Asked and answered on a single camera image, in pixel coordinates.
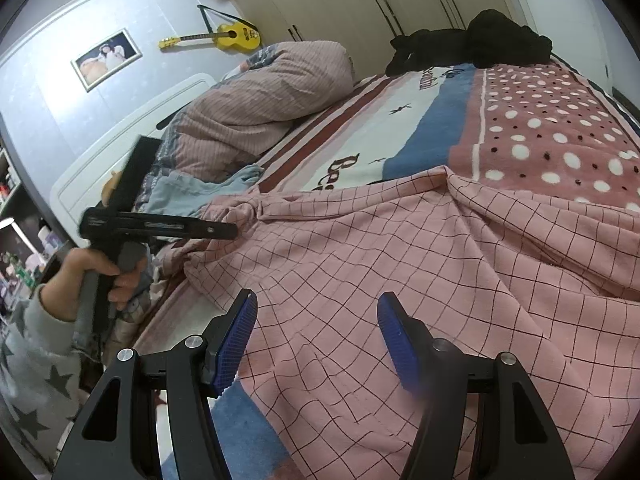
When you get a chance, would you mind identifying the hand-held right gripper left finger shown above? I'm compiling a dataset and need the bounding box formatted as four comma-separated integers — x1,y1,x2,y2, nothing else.
50,288,258,480

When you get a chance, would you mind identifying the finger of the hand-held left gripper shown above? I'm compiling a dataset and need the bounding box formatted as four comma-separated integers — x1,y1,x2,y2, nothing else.
145,214,239,241

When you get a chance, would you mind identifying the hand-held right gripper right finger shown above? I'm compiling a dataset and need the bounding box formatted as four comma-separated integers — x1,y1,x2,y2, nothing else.
377,292,558,480

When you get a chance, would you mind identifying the person's left forearm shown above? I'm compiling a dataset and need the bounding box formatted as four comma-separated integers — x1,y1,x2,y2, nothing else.
0,284,88,461

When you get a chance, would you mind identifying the person's left hand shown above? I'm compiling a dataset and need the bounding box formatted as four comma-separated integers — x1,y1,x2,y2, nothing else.
42,248,154,313

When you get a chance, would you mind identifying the white headboard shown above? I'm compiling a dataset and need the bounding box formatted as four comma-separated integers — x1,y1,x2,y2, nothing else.
50,72,216,242

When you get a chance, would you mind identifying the light blue cloth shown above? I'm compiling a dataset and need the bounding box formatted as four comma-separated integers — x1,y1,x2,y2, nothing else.
132,164,263,222

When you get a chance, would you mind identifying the pink striped duvet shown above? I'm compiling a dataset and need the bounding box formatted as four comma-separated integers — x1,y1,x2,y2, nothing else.
132,42,354,211

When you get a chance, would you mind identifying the cluttered shelf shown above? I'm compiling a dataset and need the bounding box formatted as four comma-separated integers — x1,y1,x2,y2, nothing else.
0,140,71,321

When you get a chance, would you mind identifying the yellow guitar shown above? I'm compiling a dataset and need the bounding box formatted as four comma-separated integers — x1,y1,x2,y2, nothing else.
159,5,262,54

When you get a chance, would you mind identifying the printed blanket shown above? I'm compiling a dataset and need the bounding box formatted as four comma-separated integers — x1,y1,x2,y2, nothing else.
132,57,640,480

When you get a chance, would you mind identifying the cream wardrobe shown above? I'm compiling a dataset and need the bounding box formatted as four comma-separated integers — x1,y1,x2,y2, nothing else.
192,0,521,81

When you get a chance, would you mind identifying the black clothing pile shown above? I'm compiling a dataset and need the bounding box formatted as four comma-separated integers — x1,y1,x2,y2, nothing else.
385,9,554,75

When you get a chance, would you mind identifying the wall poster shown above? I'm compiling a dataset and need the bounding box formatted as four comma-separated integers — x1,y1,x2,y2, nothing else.
71,28,141,92

